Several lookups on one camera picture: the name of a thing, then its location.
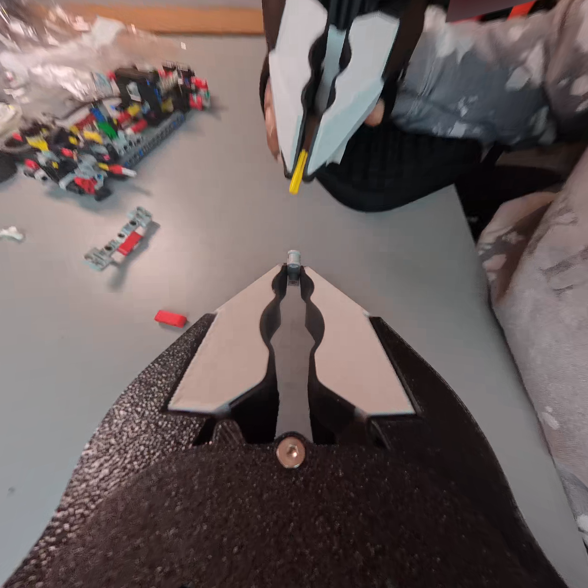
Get clear plastic bags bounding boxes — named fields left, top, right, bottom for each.
left=0, top=0, right=184, bottom=104

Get grey red beam assembly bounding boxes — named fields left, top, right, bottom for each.
left=84, top=207, right=154, bottom=272

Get yellow toy axle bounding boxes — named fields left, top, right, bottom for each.
left=288, top=149, right=309, bottom=195

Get grey desk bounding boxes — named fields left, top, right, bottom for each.
left=0, top=36, right=579, bottom=584

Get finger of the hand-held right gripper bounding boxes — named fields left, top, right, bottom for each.
left=305, top=13, right=401, bottom=179
left=268, top=0, right=330, bottom=180

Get wood-edged grey table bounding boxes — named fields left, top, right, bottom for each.
left=69, top=4, right=265, bottom=36

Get person's right forearm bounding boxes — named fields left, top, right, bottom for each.
left=390, top=0, right=588, bottom=149

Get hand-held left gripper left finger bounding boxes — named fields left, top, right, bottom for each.
left=167, top=264, right=282, bottom=415

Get black office chair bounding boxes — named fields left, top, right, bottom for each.
left=316, top=123, right=501, bottom=230

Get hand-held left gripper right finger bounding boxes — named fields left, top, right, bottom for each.
left=300, top=266, right=417, bottom=420

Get person's grey patterned sweatshirt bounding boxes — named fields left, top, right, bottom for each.
left=477, top=152, right=588, bottom=536

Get toy car chassis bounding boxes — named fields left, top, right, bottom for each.
left=0, top=62, right=213, bottom=201

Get person's right hand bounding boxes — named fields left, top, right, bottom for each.
left=263, top=82, right=386, bottom=160

